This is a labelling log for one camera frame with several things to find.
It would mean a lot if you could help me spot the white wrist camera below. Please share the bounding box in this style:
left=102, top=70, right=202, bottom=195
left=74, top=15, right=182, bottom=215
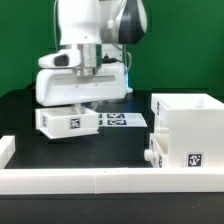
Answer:
left=38, top=49, right=81, bottom=69

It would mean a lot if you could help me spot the white U-shaped boundary fence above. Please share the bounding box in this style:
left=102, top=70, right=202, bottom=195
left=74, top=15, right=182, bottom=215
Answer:
left=0, top=136, right=224, bottom=195

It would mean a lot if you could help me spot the white drawer box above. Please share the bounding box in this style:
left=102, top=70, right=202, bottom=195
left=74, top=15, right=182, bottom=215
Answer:
left=35, top=106, right=99, bottom=139
left=144, top=133, right=168, bottom=168

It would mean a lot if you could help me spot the white cable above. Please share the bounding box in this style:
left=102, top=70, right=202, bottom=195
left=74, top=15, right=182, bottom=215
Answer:
left=52, top=0, right=62, bottom=44

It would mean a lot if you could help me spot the white drawer cabinet frame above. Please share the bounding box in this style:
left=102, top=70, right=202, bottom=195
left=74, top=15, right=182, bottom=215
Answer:
left=151, top=93, right=224, bottom=168

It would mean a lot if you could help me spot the white sheet with markers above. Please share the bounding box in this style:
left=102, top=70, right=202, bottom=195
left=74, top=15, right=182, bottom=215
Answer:
left=99, top=113, right=147, bottom=127

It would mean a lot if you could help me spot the white drawer box front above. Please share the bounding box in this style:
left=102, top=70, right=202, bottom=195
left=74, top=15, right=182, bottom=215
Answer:
left=144, top=133, right=168, bottom=168

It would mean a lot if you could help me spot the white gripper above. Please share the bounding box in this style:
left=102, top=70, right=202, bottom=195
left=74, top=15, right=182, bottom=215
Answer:
left=36, top=63, right=127, bottom=114

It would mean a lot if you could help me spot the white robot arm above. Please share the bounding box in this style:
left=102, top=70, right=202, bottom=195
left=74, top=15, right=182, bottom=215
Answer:
left=36, top=0, right=147, bottom=106

